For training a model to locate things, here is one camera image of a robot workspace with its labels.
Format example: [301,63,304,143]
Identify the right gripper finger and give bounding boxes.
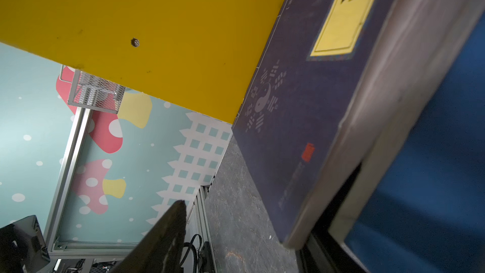
[113,200,187,273]

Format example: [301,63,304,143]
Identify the dark blue thread-bound book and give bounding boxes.
[299,18,485,273]

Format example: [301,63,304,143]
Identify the dark blue bagua cover book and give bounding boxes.
[232,0,485,250]

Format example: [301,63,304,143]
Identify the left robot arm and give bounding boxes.
[1,215,51,273]

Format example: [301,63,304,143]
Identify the yellow bookshelf pink blue shelves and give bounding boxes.
[0,0,485,273]

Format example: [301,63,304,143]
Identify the white wire wall basket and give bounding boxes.
[56,65,126,114]

